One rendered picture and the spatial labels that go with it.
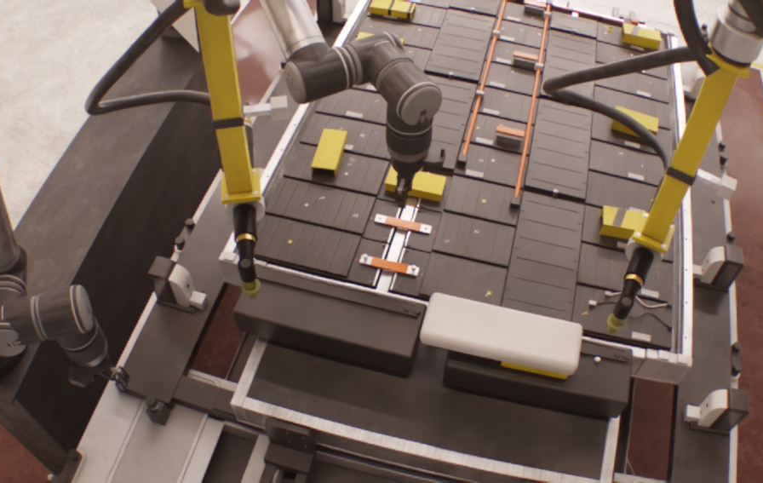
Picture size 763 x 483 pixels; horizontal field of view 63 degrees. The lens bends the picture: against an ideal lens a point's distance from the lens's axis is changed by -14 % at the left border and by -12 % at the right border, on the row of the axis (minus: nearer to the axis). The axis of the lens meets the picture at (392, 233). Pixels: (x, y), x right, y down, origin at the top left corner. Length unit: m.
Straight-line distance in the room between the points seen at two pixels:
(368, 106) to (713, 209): 1.19
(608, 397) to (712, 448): 0.43
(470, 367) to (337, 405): 0.32
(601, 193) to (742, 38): 1.07
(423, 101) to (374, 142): 0.59
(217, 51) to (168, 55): 1.58
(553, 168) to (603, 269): 0.37
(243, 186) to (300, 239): 0.51
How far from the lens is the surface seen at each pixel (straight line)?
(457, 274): 1.82
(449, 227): 1.92
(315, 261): 1.84
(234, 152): 1.34
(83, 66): 4.50
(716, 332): 2.10
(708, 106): 1.24
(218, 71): 1.22
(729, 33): 1.14
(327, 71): 1.60
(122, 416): 1.90
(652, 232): 1.47
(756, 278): 3.55
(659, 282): 1.96
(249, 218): 1.44
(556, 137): 2.22
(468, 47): 2.52
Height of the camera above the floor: 2.48
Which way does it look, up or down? 51 degrees down
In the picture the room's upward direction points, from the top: 3 degrees clockwise
